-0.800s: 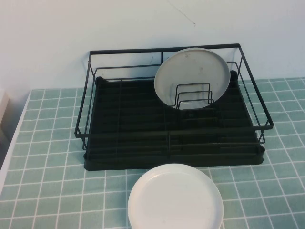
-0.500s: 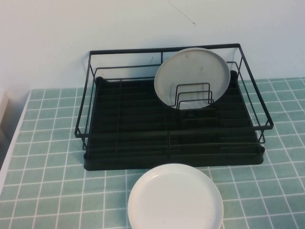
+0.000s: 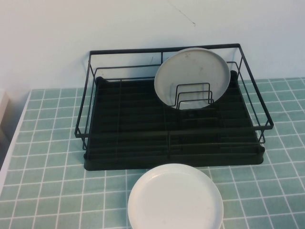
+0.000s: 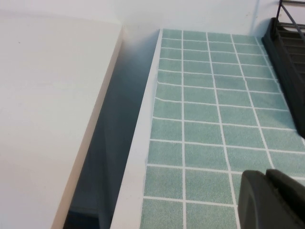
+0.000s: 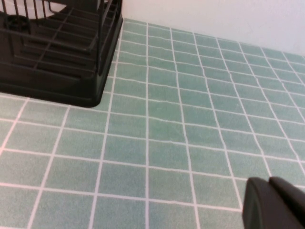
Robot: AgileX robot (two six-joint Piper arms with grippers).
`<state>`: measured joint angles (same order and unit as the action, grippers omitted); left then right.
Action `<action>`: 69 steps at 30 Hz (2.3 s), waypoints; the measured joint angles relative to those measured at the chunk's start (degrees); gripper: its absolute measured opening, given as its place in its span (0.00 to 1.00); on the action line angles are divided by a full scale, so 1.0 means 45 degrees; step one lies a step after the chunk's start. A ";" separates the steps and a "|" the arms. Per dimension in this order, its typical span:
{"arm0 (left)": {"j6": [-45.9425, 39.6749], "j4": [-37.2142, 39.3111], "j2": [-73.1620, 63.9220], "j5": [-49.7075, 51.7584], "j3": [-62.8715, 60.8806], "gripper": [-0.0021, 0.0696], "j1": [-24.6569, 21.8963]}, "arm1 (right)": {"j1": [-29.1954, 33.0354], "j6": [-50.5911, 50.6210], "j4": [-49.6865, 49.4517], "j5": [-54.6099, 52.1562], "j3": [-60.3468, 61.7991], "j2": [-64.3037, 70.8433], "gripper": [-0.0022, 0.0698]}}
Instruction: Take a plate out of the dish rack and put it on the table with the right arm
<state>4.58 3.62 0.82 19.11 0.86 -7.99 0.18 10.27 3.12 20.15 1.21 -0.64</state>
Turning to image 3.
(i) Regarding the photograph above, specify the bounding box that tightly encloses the grey round plate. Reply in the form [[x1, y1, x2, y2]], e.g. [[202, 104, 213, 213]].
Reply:
[[153, 47, 232, 110]]

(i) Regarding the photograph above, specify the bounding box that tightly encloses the white round plate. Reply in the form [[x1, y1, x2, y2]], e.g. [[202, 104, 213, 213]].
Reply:
[[127, 165, 224, 229]]

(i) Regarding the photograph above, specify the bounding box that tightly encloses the black plastic drain tray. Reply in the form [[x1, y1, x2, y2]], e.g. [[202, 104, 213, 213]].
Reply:
[[83, 70, 265, 171]]

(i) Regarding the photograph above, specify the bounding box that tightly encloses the green checkered tablecloth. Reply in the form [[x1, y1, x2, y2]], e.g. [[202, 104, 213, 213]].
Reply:
[[0, 76, 305, 229]]

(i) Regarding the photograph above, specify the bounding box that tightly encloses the black wire dish rack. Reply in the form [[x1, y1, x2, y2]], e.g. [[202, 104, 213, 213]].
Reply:
[[74, 43, 273, 153]]

